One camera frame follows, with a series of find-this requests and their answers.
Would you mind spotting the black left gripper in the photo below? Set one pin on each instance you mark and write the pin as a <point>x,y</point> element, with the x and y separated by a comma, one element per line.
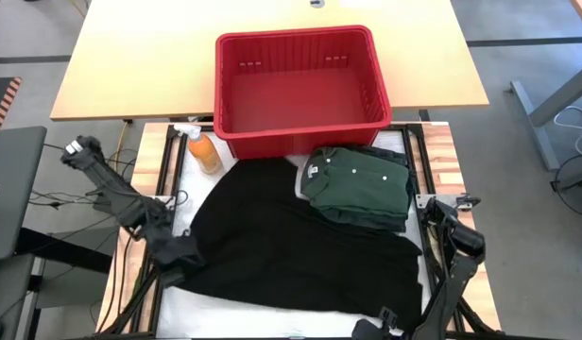
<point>177,252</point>

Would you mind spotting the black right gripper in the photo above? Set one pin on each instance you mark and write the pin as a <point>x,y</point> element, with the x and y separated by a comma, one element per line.
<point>376,330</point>

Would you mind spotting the black knit sweater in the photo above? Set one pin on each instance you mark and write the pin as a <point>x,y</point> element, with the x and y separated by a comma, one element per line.
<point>296,245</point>

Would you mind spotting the green button shirt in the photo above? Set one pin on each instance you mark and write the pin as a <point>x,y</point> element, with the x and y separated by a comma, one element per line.
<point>357,184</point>

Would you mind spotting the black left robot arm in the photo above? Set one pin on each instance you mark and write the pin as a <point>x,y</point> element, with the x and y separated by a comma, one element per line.
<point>116,189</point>

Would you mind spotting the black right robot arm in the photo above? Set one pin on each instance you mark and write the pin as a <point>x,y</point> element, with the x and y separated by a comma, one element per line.
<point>451,293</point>

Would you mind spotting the orange round object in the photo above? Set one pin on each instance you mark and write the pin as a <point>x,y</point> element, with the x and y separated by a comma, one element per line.
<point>206,153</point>

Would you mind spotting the red ribbed plastic bin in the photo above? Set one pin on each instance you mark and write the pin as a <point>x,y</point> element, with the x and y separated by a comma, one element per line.
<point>296,99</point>

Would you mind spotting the black yellow striped mat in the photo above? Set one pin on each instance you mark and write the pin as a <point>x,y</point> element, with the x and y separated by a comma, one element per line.
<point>5,101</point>

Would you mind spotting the grey metal table leg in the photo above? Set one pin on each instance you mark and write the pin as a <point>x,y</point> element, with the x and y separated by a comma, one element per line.
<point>555,99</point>

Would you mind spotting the black aluminium table frame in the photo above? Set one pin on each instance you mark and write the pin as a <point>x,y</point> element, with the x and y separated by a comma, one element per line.
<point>149,302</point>

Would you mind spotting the grey metal base plate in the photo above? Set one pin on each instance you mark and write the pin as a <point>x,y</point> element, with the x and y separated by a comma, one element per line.
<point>428,200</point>

